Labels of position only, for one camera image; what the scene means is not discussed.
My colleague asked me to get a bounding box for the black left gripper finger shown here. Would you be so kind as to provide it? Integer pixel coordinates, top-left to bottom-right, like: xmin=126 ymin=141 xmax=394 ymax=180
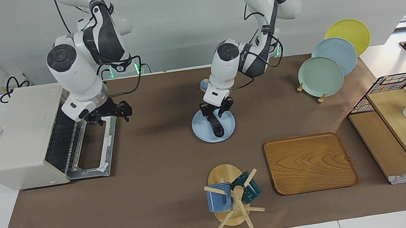
xmin=199 ymin=104 xmax=212 ymax=123
xmin=217 ymin=100 xmax=236 ymax=119

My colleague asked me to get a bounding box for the dark purple eggplant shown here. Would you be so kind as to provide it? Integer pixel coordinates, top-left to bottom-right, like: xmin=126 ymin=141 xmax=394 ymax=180
xmin=209 ymin=114 xmax=226 ymax=139

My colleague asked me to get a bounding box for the glass oven door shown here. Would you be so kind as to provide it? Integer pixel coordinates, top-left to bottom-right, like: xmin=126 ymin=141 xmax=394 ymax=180
xmin=61 ymin=115 xmax=125 ymax=182

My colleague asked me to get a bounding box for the cream toaster oven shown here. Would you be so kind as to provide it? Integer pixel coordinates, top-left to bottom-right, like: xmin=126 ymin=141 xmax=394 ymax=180
xmin=0 ymin=80 xmax=93 ymax=193

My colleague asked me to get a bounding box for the wooden mug tree stand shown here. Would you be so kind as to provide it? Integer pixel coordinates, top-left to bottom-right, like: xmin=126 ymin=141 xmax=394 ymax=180
xmin=200 ymin=159 xmax=268 ymax=228

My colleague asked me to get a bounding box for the wooden plate rack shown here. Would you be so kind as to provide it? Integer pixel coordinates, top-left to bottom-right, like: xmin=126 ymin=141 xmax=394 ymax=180
xmin=296 ymin=79 xmax=327 ymax=106

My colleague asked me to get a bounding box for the dark green mug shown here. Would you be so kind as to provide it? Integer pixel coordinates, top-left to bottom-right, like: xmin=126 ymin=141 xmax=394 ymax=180
xmin=229 ymin=169 xmax=264 ymax=206

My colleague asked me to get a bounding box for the brown table mat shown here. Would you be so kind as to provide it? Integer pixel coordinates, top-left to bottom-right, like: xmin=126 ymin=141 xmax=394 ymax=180
xmin=0 ymin=40 xmax=406 ymax=228

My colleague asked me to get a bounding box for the blue mug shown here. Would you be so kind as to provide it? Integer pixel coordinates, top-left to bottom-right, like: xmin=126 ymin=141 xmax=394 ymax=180
xmin=205 ymin=182 xmax=235 ymax=214

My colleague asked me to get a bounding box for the wooden serving tray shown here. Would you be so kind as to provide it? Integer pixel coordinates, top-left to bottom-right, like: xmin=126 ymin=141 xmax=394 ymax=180
xmin=263 ymin=129 xmax=361 ymax=198

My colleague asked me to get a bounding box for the pale green plate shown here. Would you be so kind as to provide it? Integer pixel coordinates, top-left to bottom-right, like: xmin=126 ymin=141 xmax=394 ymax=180
xmin=296 ymin=54 xmax=347 ymax=101

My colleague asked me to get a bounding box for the light blue racked plate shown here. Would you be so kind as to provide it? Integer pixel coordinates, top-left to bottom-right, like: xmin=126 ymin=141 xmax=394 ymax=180
xmin=310 ymin=34 xmax=360 ymax=80

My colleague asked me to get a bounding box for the yellow plate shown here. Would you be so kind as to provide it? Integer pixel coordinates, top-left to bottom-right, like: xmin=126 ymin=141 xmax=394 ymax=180
xmin=322 ymin=16 xmax=373 ymax=60

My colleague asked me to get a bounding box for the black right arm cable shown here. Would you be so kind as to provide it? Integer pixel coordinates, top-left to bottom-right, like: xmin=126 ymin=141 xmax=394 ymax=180
xmin=53 ymin=0 xmax=146 ymax=105

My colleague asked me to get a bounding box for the metal oven wire rack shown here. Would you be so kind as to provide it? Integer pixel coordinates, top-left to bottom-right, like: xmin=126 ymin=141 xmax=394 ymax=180
xmin=40 ymin=103 xmax=91 ymax=175

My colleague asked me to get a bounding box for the black oven power cable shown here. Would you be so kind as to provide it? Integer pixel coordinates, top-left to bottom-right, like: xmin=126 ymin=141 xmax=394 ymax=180
xmin=0 ymin=74 xmax=35 ymax=104

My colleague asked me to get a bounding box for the black wire basket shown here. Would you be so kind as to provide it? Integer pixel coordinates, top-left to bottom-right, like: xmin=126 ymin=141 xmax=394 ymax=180
xmin=344 ymin=72 xmax=406 ymax=161

